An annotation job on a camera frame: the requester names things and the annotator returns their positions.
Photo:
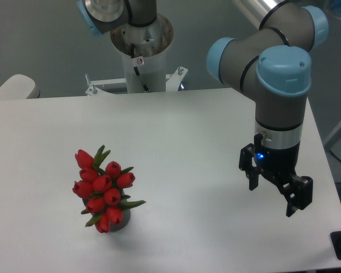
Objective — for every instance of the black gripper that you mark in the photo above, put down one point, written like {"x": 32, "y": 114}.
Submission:
{"x": 278, "y": 167}

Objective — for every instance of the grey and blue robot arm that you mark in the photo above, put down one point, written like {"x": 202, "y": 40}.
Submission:
{"x": 272, "y": 68}

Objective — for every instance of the grey ribbed vase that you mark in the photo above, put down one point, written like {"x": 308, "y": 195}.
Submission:
{"x": 107, "y": 215}

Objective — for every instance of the red tulip bouquet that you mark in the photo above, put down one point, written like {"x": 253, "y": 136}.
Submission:
{"x": 95, "y": 179}

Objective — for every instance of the white chair backrest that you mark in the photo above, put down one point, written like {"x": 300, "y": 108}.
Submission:
{"x": 19, "y": 87}

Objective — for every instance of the white metal base bracket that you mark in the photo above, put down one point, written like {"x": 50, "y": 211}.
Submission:
{"x": 173, "y": 83}

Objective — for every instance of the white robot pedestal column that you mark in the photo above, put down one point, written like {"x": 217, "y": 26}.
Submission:
{"x": 143, "y": 49}

